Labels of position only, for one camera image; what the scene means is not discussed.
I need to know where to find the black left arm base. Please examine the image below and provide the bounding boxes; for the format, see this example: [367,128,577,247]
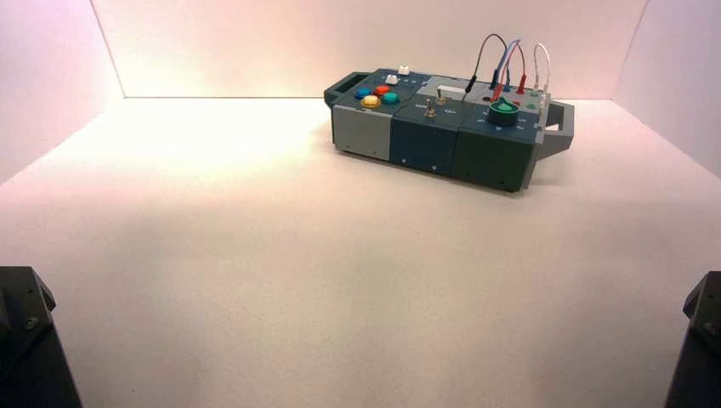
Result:
[0,266,84,408]

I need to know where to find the green rotary knob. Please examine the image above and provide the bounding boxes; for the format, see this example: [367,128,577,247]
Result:
[486,97,520,128]

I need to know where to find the red jumper wire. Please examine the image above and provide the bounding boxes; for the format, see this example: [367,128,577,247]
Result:
[491,42,528,104]

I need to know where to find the white jumper wire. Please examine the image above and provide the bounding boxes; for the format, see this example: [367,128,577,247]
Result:
[531,42,554,128]

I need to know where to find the blue grey modular control box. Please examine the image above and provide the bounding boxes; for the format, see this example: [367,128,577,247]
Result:
[323,68,576,194]

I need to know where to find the blue jumper wire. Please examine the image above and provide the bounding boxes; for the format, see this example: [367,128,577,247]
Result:
[491,37,522,94]

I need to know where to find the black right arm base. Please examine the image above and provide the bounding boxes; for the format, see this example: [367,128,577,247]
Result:
[663,271,721,408]

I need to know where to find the black jumper wire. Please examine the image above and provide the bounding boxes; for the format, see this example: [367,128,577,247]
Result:
[463,33,508,103]

